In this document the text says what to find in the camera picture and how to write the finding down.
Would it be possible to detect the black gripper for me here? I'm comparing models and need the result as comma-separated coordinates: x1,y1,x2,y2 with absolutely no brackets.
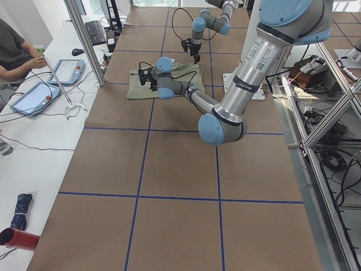
149,74,158,91
190,42,201,64

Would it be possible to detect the olive green long-sleeve shirt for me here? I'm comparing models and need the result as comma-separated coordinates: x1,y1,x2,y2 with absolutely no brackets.
126,60,205,99

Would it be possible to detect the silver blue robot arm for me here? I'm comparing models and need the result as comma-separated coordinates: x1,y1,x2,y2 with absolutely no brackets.
139,1,333,146
182,0,238,64

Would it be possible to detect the black keyboard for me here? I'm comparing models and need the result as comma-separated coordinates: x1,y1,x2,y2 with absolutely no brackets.
85,20,106,46

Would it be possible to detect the black computer mouse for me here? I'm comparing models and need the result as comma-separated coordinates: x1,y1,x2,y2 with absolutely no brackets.
71,49,84,56

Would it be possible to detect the far blue teach pendant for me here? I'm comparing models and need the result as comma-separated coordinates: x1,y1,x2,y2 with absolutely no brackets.
51,59,85,86

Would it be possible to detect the blue teach pendant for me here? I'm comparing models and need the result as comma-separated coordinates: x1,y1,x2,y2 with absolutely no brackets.
51,59,85,86
10,82,60,117

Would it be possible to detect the long metal rod tool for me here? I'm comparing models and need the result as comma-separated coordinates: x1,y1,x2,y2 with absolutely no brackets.
39,50,87,119

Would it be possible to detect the near blue teach pendant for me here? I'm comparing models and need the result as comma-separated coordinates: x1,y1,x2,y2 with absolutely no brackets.
10,82,60,117

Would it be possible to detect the seated person in grey shirt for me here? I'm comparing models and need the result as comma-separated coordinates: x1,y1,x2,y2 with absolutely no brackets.
1,19,47,82

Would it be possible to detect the folded dark blue umbrella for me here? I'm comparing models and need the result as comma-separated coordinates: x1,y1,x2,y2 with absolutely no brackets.
10,193,33,230

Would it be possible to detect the red cylinder bottle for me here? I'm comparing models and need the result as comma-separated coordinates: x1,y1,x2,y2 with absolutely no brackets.
1,228,40,251

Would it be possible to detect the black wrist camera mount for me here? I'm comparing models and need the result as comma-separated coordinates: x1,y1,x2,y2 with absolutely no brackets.
181,38,193,52
138,67,153,86

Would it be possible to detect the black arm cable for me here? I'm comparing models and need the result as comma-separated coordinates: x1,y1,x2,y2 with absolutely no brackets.
170,7,195,46

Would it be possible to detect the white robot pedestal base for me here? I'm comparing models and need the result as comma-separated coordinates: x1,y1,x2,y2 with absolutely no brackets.
223,1,265,100

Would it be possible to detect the aluminium frame post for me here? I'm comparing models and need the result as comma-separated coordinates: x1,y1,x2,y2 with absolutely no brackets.
64,0,105,86

